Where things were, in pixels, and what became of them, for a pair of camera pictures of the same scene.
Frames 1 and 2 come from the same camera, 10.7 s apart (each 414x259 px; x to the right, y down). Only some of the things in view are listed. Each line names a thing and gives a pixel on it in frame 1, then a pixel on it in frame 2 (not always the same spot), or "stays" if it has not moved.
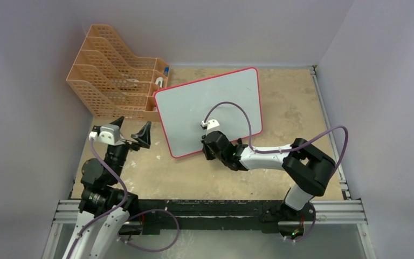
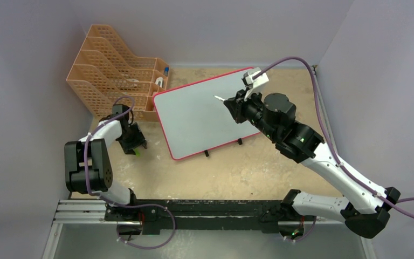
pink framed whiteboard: x=182 y=108 stays
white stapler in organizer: x=160 y=79 stays
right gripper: x=205 y=150 → x=242 y=103
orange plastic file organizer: x=113 y=81 stays
